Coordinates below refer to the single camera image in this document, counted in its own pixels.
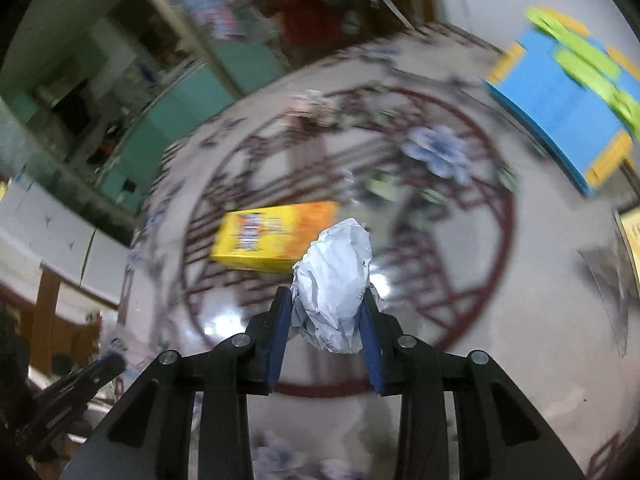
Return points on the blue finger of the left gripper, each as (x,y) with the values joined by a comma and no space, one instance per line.
(50,411)

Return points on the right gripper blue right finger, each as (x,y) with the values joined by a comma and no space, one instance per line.
(379,333)

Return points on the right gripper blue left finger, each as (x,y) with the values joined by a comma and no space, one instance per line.
(269,333)

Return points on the white paper ball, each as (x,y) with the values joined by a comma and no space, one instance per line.
(328,288)

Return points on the yellow orange snack box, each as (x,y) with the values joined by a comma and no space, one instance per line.
(271,239)

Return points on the teal kitchen cabinets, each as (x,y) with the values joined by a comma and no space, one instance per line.
(195,96)

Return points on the brown wooden chair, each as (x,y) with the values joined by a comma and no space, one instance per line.
(48,334)

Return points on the white refrigerator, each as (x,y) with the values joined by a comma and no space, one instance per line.
(37,230)

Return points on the beige cartoon snack bag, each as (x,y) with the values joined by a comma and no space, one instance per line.
(627,220)

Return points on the blue yellow folding stool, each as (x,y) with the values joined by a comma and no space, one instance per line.
(579,98)

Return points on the red hanging jacket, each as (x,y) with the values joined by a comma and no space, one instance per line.
(305,5)

